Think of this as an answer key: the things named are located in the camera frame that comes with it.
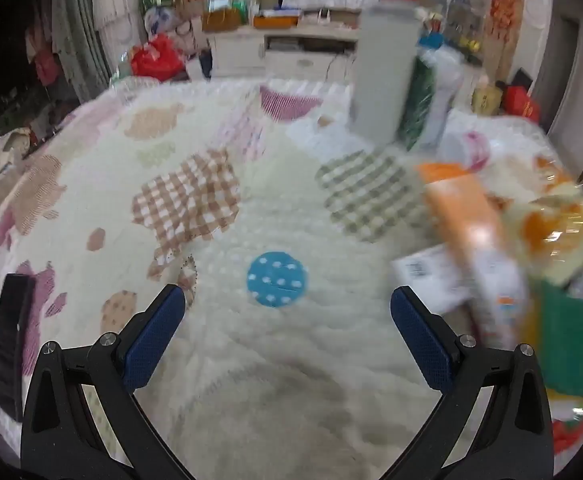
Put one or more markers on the white labelled paper box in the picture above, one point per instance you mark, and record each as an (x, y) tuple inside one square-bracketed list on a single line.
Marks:
[(426, 272)]

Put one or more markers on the printed patchwork blanket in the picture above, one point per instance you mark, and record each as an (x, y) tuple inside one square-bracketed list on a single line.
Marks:
[(271, 200)]

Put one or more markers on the red white packet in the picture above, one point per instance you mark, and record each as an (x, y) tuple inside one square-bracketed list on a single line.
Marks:
[(571, 425)]

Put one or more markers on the bright green packet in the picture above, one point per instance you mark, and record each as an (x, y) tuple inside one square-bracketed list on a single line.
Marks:
[(576, 340)]

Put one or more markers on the blue plastic crate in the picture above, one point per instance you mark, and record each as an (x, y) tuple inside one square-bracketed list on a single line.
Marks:
[(431, 40)]

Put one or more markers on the dark green packet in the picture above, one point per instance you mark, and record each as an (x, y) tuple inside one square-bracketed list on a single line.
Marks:
[(419, 105)]

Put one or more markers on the orange flat box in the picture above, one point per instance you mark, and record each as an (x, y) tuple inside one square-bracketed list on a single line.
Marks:
[(276, 20)]

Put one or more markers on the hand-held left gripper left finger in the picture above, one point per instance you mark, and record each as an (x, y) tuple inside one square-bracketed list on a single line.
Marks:
[(154, 340)]

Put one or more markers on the white low cabinet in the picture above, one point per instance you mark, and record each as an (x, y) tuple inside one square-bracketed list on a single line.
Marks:
[(291, 57)]

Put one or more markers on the grey curtain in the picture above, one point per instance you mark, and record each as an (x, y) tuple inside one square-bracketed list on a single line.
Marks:
[(78, 35)]

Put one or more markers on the beige patterned cloth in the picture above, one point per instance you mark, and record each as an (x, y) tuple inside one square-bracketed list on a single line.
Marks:
[(8, 152)]

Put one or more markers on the grey door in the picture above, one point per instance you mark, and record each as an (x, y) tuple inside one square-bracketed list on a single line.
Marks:
[(564, 70)]

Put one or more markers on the clear plastic container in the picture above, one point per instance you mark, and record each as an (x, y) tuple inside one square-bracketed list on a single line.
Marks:
[(464, 5)]

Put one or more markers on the red plastic bag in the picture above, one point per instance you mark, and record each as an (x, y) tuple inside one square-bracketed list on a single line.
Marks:
[(154, 57)]

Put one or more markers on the white patterned plastic bag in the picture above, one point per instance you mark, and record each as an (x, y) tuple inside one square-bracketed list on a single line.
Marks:
[(171, 25)]

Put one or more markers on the white plastic packet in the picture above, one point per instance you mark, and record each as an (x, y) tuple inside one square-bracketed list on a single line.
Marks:
[(446, 90)]

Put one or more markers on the tall white cylindrical container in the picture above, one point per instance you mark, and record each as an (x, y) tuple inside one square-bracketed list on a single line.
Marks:
[(384, 75)]

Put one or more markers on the yellow brown box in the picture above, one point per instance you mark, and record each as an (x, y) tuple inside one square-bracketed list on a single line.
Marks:
[(220, 20)]

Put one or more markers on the white pink cup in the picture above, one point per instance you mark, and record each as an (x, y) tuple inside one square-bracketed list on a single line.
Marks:
[(466, 147)]

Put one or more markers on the black ribbed bar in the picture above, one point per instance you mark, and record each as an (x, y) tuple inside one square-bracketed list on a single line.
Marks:
[(11, 345)]

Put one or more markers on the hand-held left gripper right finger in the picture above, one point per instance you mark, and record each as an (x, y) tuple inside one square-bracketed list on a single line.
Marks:
[(421, 345)]

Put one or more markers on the bagged oranges packet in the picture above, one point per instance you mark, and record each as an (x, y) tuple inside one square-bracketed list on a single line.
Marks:
[(551, 230)]

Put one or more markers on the red shopping bag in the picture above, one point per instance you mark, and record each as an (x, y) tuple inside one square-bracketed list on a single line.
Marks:
[(521, 102)]

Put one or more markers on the orange carton box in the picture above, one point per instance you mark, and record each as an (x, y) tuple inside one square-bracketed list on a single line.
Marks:
[(471, 230)]

